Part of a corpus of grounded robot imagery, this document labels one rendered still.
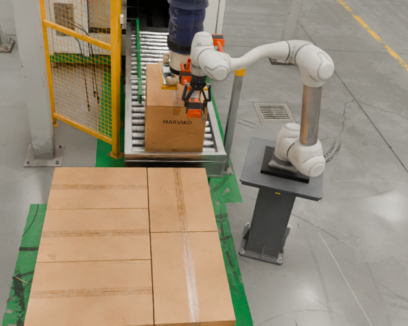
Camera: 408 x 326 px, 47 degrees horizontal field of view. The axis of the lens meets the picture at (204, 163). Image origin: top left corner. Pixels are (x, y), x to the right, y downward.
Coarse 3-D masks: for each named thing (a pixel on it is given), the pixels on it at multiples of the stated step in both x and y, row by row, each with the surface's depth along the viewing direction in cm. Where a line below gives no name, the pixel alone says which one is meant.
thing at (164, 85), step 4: (160, 64) 309; (164, 64) 309; (168, 64) 304; (160, 68) 305; (160, 72) 300; (160, 76) 296; (164, 76) 295; (172, 76) 296; (160, 80) 294; (164, 80) 292; (164, 84) 288; (168, 84) 288; (172, 84) 289; (176, 84) 290; (164, 88) 287; (168, 88) 287; (172, 88) 287; (176, 88) 288
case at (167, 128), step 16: (160, 96) 313; (176, 96) 315; (160, 112) 307; (176, 112) 308; (160, 128) 315; (176, 128) 316; (192, 128) 317; (160, 144) 323; (176, 144) 324; (192, 144) 326
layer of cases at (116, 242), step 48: (96, 192) 292; (144, 192) 297; (192, 192) 302; (48, 240) 258; (96, 240) 262; (144, 240) 266; (192, 240) 269; (48, 288) 234; (96, 288) 237; (144, 288) 240; (192, 288) 243
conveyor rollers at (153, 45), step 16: (144, 32) 494; (160, 32) 497; (144, 48) 466; (160, 48) 468; (144, 64) 438; (144, 80) 411; (144, 96) 389; (144, 112) 375; (144, 128) 353; (208, 128) 362; (144, 144) 339; (208, 144) 347
